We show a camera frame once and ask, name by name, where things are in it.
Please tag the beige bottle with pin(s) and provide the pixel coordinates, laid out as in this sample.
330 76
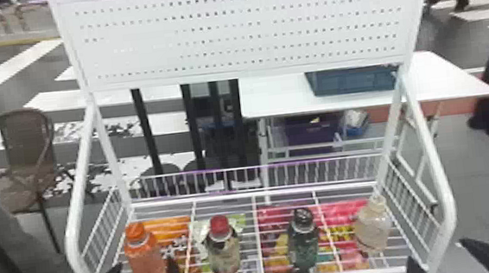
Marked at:
373 228

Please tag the blue basket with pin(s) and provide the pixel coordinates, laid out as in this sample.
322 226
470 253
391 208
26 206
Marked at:
350 80

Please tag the dark green bottle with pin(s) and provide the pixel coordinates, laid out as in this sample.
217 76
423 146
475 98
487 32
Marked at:
304 245

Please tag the orange bottle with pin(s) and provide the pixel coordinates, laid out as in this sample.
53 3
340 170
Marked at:
144 257

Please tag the brown bottle with red cap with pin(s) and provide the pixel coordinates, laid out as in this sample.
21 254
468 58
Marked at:
223 251

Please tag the purple crate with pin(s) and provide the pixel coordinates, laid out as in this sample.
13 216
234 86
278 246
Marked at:
310 132

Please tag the orange snack packet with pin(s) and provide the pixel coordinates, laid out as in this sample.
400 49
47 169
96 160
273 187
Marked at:
167 230

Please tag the brown chair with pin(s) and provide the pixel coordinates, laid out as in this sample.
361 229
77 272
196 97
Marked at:
28 160

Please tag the white side table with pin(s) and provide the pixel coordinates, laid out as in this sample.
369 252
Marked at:
439 80

